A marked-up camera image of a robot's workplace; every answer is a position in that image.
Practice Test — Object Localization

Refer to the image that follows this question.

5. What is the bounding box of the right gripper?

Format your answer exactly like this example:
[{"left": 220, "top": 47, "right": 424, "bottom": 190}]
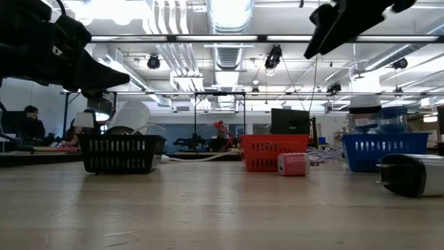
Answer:
[{"left": 303, "top": 0, "right": 417, "bottom": 58}]

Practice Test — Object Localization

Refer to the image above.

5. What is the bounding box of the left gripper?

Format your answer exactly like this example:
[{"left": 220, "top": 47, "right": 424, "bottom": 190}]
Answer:
[{"left": 34, "top": 20, "right": 131, "bottom": 100}]

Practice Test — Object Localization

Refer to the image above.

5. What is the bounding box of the black plastic basket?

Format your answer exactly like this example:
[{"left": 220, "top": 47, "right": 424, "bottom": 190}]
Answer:
[{"left": 78, "top": 134, "right": 167, "bottom": 175}]

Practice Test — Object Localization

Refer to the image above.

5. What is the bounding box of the black-capped blue hourglass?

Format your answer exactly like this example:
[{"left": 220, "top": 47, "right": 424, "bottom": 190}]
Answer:
[{"left": 348, "top": 106, "right": 382, "bottom": 135}]

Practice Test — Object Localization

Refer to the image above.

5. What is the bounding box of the blue five-minute hourglass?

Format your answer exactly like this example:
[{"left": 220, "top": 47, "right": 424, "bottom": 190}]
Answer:
[{"left": 379, "top": 106, "right": 409, "bottom": 135}]

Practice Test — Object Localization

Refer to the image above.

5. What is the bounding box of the blue plastic basket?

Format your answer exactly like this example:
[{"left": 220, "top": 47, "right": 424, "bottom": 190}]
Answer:
[{"left": 341, "top": 133, "right": 431, "bottom": 173}]

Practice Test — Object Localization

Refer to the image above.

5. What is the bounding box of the pink and white wall charger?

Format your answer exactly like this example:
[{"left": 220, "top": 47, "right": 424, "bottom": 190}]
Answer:
[{"left": 277, "top": 152, "right": 311, "bottom": 177}]

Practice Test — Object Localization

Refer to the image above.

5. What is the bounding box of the white black-faced wall charger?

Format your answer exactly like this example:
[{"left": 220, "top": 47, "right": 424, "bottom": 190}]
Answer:
[{"left": 376, "top": 153, "right": 444, "bottom": 199}]

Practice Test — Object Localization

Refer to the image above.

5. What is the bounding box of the dark hanging screen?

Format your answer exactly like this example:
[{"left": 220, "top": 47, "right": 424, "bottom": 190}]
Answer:
[{"left": 86, "top": 98, "right": 114, "bottom": 114}]

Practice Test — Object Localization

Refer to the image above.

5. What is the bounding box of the white rectangular object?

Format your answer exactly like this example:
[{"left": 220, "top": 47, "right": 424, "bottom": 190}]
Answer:
[{"left": 73, "top": 111, "right": 94, "bottom": 128}]

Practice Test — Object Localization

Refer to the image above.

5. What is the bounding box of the person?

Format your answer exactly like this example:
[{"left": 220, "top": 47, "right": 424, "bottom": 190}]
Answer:
[
  {"left": 19, "top": 106, "right": 46, "bottom": 144},
  {"left": 59, "top": 109, "right": 102, "bottom": 147}
]

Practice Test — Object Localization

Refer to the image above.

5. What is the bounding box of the white cylindrical column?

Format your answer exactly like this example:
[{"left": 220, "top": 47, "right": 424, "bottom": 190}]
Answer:
[{"left": 349, "top": 95, "right": 382, "bottom": 108}]

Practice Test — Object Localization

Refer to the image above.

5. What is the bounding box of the black computer monitor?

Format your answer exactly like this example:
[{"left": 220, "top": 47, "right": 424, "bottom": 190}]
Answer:
[
  {"left": 0, "top": 110, "right": 24, "bottom": 135},
  {"left": 271, "top": 108, "right": 311, "bottom": 135}
]

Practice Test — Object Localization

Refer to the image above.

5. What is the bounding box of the small red machine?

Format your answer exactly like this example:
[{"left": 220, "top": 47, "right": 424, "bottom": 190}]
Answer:
[{"left": 214, "top": 119, "right": 230, "bottom": 138}]

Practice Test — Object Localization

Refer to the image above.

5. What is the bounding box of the red plastic basket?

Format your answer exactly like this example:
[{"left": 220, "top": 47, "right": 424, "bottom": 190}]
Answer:
[{"left": 239, "top": 134, "right": 310, "bottom": 172}]

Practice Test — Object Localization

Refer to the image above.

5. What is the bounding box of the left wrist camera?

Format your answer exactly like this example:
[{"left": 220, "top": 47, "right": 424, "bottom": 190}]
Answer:
[{"left": 55, "top": 13, "right": 92, "bottom": 50}]

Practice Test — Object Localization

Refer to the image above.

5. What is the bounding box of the thin white lamp cable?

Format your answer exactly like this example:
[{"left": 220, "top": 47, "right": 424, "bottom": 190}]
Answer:
[{"left": 131, "top": 123, "right": 167, "bottom": 136}]

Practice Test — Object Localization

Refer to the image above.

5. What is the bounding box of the silver ventilation duct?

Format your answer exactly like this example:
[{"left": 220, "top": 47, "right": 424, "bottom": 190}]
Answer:
[{"left": 207, "top": 0, "right": 255, "bottom": 70}]

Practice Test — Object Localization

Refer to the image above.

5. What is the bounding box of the coiled white cable bundle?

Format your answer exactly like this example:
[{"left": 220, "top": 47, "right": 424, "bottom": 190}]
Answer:
[{"left": 307, "top": 145, "right": 345, "bottom": 163}]

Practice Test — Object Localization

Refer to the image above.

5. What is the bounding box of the thick white power cable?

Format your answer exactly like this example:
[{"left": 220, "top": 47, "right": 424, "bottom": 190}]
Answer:
[{"left": 169, "top": 149, "right": 241, "bottom": 163}]

